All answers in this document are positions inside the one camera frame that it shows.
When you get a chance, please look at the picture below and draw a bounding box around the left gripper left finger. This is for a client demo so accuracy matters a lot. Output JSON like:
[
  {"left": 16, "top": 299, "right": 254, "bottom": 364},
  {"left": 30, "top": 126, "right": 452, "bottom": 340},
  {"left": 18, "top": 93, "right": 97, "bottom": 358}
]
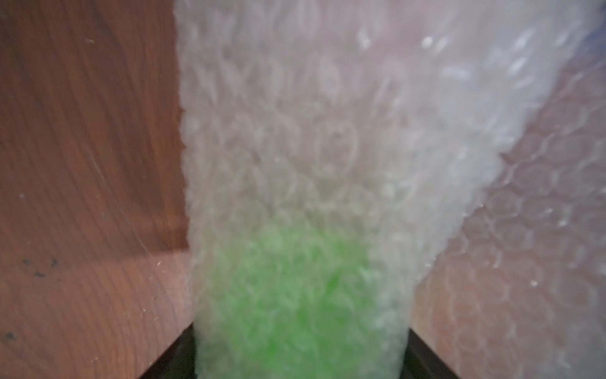
[{"left": 140, "top": 324, "right": 196, "bottom": 379}]

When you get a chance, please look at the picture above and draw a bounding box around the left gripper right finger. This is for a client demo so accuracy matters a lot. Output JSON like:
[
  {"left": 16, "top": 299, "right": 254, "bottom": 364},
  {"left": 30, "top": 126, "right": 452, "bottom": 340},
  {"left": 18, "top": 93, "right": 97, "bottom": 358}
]
[{"left": 399, "top": 328, "right": 459, "bottom": 379}]

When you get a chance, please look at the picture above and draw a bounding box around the green plastic wine glass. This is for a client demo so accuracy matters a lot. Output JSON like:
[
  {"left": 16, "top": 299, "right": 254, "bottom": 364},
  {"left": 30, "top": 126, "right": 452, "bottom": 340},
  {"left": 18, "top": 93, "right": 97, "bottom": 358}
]
[{"left": 197, "top": 226, "right": 399, "bottom": 378}]

